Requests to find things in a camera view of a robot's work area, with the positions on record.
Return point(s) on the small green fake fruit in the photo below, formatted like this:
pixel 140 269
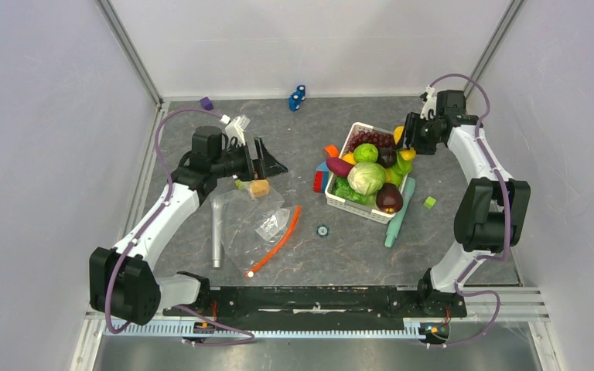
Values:
pixel 366 152

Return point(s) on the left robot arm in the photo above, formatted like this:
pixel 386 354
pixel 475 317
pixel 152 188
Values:
pixel 121 279

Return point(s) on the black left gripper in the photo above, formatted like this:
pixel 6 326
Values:
pixel 268 166

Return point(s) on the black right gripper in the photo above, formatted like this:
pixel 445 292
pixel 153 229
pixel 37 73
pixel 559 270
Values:
pixel 410 126

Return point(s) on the yellow toy cylinder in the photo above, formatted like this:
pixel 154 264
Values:
pixel 259 188

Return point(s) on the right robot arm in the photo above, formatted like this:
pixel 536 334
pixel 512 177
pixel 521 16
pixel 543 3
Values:
pixel 491 214

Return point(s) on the purple fake sweet potato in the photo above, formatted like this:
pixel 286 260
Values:
pixel 339 167

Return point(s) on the fake green lettuce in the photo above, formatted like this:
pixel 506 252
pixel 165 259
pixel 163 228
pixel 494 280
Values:
pixel 343 190

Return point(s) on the green white poker chip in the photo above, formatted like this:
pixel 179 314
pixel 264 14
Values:
pixel 322 231

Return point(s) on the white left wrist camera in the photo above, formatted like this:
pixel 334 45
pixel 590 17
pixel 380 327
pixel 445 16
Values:
pixel 234 129

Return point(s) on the fake yellow corn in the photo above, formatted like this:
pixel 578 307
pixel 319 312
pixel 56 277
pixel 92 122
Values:
pixel 406 154

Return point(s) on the small green cube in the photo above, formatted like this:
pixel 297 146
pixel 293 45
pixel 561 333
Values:
pixel 429 202

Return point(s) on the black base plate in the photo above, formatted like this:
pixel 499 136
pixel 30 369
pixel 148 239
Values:
pixel 320 308

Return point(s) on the dark maroon fake fruit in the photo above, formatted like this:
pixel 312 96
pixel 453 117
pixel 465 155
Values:
pixel 389 199

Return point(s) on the orange toy cup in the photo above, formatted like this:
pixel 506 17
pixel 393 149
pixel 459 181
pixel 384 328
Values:
pixel 331 151

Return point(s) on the white plastic basket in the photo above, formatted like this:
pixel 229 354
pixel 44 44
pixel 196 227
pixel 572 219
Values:
pixel 371 213

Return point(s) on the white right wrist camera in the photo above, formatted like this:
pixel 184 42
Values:
pixel 428 98

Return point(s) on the purple toy cube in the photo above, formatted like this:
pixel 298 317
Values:
pixel 206 103

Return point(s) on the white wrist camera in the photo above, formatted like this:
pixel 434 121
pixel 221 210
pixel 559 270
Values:
pixel 234 129
pixel 428 98

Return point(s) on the fake green apple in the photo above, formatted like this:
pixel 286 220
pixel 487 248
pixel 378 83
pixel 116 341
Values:
pixel 393 178

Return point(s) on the silver metal cylinder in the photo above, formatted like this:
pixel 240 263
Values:
pixel 216 234

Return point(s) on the fake green cabbage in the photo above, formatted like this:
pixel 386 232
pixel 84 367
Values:
pixel 366 178

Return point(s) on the red blue toy block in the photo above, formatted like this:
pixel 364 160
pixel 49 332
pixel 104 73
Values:
pixel 321 178

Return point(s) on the clear zip top bag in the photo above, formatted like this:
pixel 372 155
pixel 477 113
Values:
pixel 255 230

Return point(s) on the blue toy car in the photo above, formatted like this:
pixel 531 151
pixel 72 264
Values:
pixel 296 98

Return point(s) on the small dark purple fruit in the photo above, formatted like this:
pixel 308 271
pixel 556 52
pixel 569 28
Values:
pixel 387 157

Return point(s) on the fake yellow lemon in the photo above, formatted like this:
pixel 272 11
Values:
pixel 349 158

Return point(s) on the dark red fake grapes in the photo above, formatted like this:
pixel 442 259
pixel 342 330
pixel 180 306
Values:
pixel 376 138

